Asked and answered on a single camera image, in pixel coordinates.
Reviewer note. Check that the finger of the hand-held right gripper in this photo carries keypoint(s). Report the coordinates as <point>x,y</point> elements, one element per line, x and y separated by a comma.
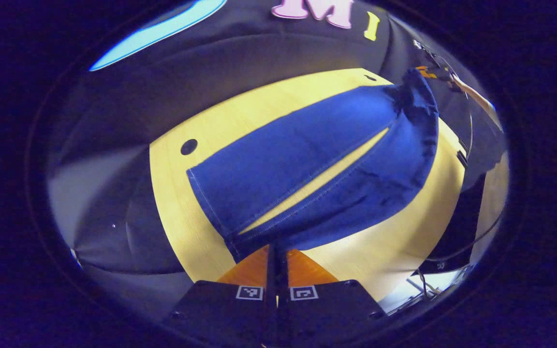
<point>426,72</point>

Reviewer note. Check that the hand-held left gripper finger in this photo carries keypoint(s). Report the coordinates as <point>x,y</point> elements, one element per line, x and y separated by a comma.
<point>283,290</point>
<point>271,290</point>

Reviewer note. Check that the blue denim jeans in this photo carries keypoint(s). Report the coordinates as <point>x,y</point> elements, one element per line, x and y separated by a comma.
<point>317,164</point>

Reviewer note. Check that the black backdrop cloth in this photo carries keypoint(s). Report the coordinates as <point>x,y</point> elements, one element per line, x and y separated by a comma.
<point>240,53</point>

